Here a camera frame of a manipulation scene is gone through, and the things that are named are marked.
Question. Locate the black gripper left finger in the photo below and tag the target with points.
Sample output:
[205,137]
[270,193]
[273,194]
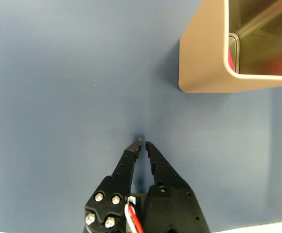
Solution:
[121,174]

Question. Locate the red cube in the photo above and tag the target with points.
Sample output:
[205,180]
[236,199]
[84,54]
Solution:
[231,60]

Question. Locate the blue-grey table mat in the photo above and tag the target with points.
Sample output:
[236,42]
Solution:
[58,97]

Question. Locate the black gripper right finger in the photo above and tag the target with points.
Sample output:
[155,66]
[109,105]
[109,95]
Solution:
[172,206]

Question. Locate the square metal tin container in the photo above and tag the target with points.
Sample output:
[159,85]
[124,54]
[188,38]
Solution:
[204,60]

